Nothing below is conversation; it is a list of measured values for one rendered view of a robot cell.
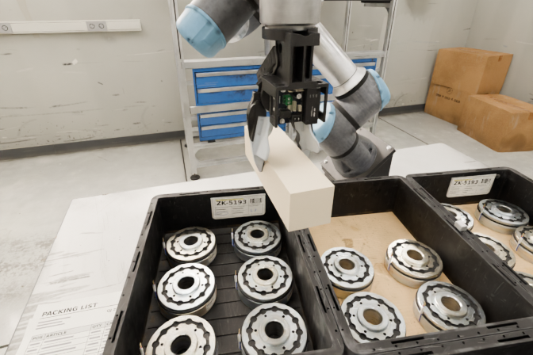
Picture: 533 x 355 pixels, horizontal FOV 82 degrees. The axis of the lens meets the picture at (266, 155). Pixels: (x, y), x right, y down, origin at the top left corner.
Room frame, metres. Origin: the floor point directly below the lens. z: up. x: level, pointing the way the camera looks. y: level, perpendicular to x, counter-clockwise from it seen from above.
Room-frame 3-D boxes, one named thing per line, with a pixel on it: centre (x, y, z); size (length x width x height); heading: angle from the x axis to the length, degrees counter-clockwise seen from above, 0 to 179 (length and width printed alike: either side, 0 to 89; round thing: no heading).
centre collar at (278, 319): (0.30, -0.01, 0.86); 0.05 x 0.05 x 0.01
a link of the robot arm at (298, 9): (0.42, -0.03, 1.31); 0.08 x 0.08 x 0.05
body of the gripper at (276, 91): (0.41, -0.03, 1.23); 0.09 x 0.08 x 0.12; 17
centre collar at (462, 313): (0.35, -0.31, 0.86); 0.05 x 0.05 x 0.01
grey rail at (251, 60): (2.47, -0.19, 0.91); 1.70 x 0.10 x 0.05; 107
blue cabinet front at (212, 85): (2.32, 0.18, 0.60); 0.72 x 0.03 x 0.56; 107
